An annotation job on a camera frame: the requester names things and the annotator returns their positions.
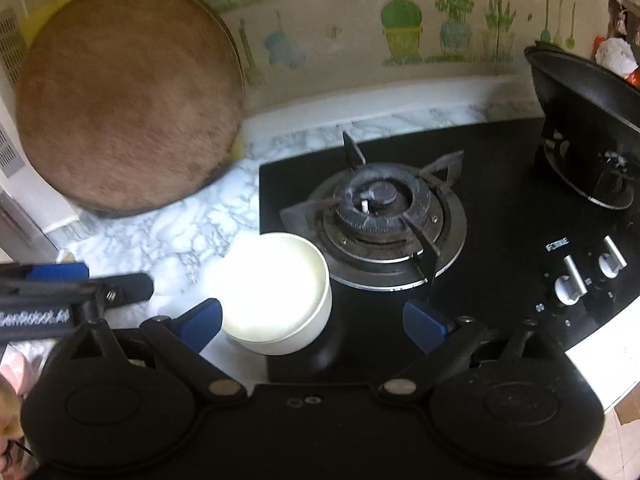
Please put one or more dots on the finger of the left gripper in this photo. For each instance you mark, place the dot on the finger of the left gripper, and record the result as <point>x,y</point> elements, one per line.
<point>112,291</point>
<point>46,272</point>

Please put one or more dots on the person's left hand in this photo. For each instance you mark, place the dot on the person's left hand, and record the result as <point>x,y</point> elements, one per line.
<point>12,457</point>

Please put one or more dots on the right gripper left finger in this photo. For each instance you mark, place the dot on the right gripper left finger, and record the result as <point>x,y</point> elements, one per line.
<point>179,343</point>

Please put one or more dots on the cream plastic bowl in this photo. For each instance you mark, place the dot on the cream plastic bowl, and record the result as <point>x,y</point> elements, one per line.
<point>275,292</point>

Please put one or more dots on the pink bear-shaped plate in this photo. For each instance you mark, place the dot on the pink bear-shaped plate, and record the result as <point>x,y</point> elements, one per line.
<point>18,371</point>

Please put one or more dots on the left stove knob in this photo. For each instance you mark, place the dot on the left stove knob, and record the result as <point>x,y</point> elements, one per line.
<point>569,287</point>

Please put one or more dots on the black gas stove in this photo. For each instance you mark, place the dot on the black gas stove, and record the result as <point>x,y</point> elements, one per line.
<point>523,219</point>

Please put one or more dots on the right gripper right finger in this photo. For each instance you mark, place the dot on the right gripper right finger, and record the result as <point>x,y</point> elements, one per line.
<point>443,369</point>

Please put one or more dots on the gas burner with grate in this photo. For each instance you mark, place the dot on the gas burner with grate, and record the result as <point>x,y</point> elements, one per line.
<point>384,226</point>

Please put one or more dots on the round wooden cutting board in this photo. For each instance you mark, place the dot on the round wooden cutting board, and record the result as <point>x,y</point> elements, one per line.
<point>130,97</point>

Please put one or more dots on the black wok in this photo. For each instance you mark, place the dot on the black wok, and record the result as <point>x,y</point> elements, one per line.
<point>591,125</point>

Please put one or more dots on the right stove knob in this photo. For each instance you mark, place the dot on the right stove knob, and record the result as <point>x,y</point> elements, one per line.
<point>612,261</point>

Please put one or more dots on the stove knob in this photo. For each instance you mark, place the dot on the stove knob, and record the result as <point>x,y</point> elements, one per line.
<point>569,287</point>
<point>612,261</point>

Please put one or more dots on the grey vent grille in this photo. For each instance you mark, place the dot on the grey vent grille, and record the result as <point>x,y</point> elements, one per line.
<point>13,52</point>

